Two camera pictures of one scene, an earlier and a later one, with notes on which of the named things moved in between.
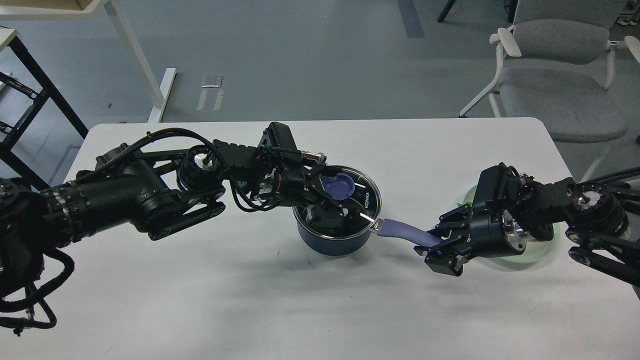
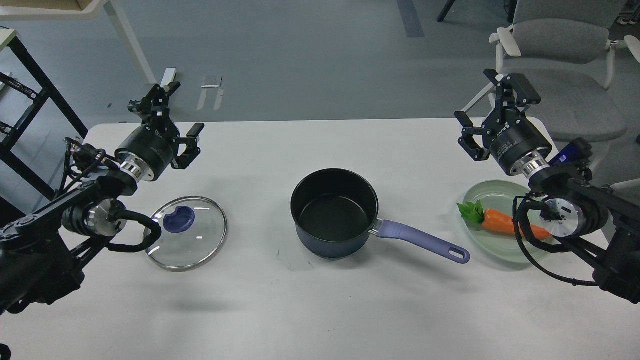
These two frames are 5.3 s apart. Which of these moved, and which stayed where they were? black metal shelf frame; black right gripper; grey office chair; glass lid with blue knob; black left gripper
Moved: glass lid with blue knob; black right gripper; black left gripper
Stayed: black metal shelf frame; grey office chair
